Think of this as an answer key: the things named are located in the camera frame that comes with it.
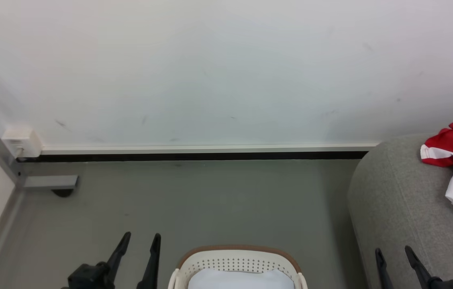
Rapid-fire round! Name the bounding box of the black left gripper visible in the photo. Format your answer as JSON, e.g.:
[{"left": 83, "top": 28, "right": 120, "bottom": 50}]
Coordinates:
[{"left": 61, "top": 232, "right": 162, "bottom": 289}]

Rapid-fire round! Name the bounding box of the light blue clothing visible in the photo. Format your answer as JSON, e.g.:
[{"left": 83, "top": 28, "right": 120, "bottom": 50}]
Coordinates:
[{"left": 188, "top": 269, "right": 296, "bottom": 289}]

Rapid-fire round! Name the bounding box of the white and black baseboard strip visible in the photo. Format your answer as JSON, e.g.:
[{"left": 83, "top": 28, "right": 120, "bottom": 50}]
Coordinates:
[{"left": 16, "top": 142, "right": 380, "bottom": 163}]

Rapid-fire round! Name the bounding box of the white wall box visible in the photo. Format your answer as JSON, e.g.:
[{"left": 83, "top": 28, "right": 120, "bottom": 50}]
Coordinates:
[{"left": 2, "top": 127, "right": 43, "bottom": 158}]

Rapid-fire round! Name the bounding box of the grey fabric sofa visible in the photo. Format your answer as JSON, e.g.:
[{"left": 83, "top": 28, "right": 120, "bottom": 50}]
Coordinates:
[{"left": 347, "top": 134, "right": 453, "bottom": 289}]

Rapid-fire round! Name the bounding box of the cream perforated laundry basket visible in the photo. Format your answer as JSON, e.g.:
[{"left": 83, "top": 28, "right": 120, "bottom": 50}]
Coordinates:
[{"left": 167, "top": 245, "right": 308, "bottom": 289}]

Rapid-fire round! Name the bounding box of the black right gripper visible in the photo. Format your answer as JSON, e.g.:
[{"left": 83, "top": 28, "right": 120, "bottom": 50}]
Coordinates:
[{"left": 374, "top": 246, "right": 453, "bottom": 289}]

